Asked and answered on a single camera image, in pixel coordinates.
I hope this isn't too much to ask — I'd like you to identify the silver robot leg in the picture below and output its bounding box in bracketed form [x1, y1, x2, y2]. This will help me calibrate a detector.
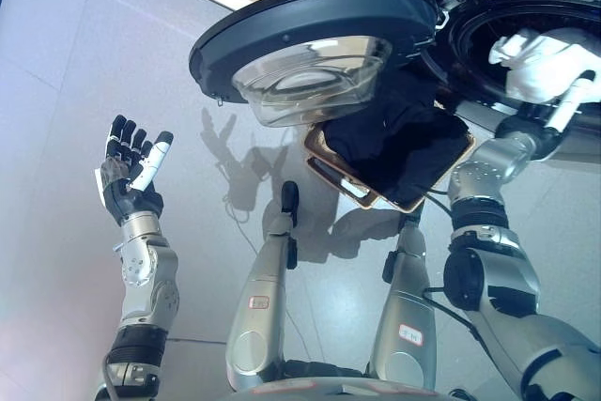
[365, 212, 440, 391]
[224, 180, 301, 391]

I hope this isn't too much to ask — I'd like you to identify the grey front-load washing machine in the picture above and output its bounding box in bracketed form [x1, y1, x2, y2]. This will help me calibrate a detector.
[403, 0, 601, 139]

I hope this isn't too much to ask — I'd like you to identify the dark navy clothes pile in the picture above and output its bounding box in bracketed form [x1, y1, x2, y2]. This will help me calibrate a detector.
[323, 62, 470, 203]

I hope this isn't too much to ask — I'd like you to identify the silver right robot leg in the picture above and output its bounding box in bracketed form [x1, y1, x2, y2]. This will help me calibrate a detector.
[365, 212, 440, 391]

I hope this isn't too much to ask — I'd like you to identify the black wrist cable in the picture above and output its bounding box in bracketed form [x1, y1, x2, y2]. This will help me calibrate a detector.
[420, 187, 489, 341]

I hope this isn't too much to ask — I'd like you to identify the round glass washing machine door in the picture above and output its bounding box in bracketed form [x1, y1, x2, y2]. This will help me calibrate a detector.
[188, 0, 440, 128]

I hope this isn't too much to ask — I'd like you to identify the white garment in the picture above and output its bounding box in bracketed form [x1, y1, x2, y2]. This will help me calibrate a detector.
[487, 27, 601, 104]

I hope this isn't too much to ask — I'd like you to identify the silver left robot leg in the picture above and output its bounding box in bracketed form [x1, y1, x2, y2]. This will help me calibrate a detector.
[224, 180, 301, 391]

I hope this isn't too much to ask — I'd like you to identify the copper brown laundry basket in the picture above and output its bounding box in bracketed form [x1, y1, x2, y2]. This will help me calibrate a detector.
[302, 100, 478, 212]

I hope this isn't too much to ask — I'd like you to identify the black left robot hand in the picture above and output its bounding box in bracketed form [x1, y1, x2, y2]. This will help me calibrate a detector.
[96, 114, 175, 228]

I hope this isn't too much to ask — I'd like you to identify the silver robot torso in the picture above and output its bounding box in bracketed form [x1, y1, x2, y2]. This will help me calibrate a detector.
[229, 358, 455, 401]

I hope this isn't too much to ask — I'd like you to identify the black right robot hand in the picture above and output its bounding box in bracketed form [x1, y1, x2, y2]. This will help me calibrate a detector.
[495, 69, 598, 162]

